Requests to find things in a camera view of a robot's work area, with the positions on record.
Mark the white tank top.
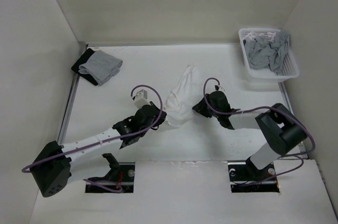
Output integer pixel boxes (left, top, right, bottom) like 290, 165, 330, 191
163, 64, 202, 130

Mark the left aluminium table rail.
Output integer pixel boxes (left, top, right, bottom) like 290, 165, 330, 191
52, 41, 88, 161

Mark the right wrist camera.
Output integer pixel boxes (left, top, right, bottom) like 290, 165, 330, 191
214, 85, 225, 93

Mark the white front cover board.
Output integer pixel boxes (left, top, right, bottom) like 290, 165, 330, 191
31, 160, 337, 223

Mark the crumpled grey tank top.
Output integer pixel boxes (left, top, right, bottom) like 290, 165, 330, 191
243, 31, 290, 74

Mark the white plastic basket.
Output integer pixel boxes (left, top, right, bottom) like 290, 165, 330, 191
238, 27, 299, 84

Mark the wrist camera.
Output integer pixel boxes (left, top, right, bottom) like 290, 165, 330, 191
132, 89, 149, 109
214, 85, 225, 93

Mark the pale pink tank top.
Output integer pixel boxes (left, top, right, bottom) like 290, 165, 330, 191
248, 31, 277, 42

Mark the folded black tank top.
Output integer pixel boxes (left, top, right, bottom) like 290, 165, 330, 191
71, 49, 98, 86

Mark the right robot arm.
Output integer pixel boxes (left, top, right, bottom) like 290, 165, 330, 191
192, 91, 307, 180

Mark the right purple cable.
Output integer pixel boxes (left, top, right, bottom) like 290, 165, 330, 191
203, 77, 316, 186

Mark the folded grey tank top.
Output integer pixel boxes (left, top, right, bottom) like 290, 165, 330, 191
79, 50, 123, 86

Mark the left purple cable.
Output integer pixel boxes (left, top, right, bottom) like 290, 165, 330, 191
21, 85, 163, 192

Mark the purple cable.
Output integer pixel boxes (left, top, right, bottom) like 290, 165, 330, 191
203, 77, 316, 186
21, 85, 163, 192

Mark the aluminium table rail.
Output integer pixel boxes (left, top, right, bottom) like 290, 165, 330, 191
278, 82, 309, 160
52, 41, 88, 161

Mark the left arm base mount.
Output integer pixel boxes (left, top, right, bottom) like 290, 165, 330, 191
85, 153, 136, 194

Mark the right aluminium table rail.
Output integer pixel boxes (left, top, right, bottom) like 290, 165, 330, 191
278, 82, 309, 160

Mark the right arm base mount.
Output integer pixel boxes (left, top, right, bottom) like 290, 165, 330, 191
227, 161, 279, 193

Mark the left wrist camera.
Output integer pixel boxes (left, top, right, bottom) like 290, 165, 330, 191
132, 89, 149, 109

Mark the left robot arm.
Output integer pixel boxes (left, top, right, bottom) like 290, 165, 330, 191
29, 102, 166, 198

